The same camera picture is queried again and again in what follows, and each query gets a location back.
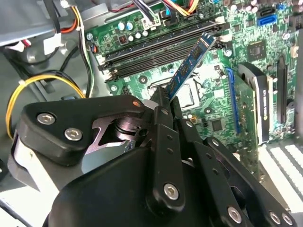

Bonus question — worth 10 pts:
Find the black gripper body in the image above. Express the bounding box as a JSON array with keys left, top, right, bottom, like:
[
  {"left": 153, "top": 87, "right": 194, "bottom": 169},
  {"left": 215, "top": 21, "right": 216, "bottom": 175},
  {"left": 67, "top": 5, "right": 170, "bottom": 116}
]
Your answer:
[{"left": 42, "top": 111, "right": 225, "bottom": 227}]

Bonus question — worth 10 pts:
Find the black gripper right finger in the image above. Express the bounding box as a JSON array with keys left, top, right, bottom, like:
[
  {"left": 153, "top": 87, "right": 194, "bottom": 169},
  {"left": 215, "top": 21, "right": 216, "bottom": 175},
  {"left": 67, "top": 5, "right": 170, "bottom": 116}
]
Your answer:
[{"left": 170, "top": 96, "right": 298, "bottom": 227}]

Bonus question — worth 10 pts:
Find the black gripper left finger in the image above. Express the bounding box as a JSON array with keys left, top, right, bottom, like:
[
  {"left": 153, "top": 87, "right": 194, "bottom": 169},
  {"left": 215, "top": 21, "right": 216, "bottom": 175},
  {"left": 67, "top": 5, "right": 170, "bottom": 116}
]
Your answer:
[{"left": 7, "top": 86, "right": 187, "bottom": 218}]

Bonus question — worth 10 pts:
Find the blue RAM stick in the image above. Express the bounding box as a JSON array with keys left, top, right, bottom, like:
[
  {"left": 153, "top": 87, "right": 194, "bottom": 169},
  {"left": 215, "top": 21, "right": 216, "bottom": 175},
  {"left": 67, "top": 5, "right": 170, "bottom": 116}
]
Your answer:
[{"left": 165, "top": 32, "right": 216, "bottom": 100}]

